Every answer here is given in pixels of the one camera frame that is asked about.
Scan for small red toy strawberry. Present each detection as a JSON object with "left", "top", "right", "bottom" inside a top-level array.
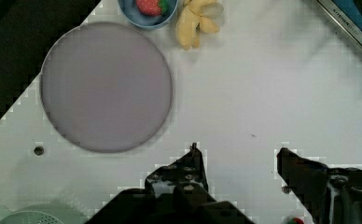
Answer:
[{"left": 283, "top": 217, "right": 305, "bottom": 224}]

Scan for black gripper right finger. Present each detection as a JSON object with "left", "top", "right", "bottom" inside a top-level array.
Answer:
[{"left": 276, "top": 147, "right": 362, "bottom": 224}]

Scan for yellow toy banana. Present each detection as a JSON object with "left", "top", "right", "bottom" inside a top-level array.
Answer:
[{"left": 175, "top": 0, "right": 224, "bottom": 50}]

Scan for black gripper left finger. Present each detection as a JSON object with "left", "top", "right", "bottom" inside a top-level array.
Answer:
[{"left": 85, "top": 144, "right": 254, "bottom": 224}]

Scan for red toy strawberry in bowl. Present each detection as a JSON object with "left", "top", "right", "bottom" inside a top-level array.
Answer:
[{"left": 135, "top": 0, "right": 169, "bottom": 17}]

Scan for green perforated basket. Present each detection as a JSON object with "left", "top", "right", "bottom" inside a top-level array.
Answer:
[{"left": 0, "top": 203, "right": 87, "bottom": 224}]

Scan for blue bowl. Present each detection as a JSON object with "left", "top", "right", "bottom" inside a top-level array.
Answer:
[{"left": 118, "top": 0, "right": 179, "bottom": 30}]

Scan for grey round plate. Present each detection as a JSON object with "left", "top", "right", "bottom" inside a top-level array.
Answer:
[{"left": 40, "top": 22, "right": 173, "bottom": 152}]

